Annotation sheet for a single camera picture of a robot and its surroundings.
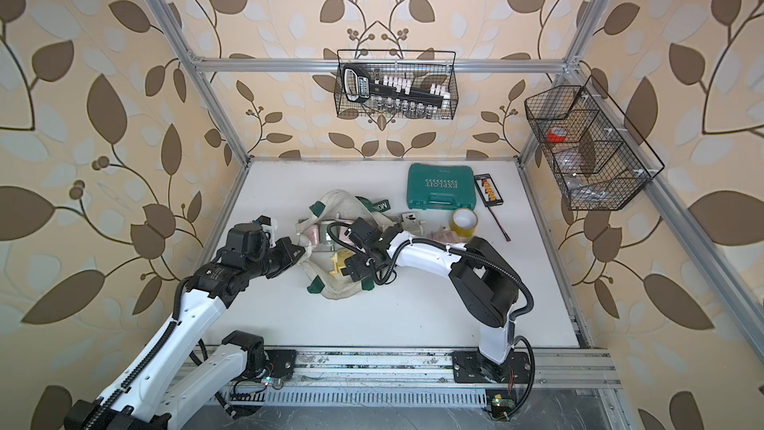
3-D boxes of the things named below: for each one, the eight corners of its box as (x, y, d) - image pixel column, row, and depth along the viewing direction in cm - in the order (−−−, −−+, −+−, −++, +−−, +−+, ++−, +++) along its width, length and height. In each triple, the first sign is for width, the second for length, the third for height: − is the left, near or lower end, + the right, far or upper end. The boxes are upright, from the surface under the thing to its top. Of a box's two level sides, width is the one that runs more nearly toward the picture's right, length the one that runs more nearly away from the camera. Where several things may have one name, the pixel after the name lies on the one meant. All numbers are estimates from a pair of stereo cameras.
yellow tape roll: (453, 242, 98) (454, 238, 96) (448, 211, 106) (449, 207, 104) (480, 242, 98) (482, 238, 96) (474, 211, 106) (475, 207, 104)
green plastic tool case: (407, 212, 106) (408, 204, 102) (406, 172, 119) (406, 163, 115) (477, 212, 106) (480, 204, 102) (468, 172, 119) (471, 163, 115)
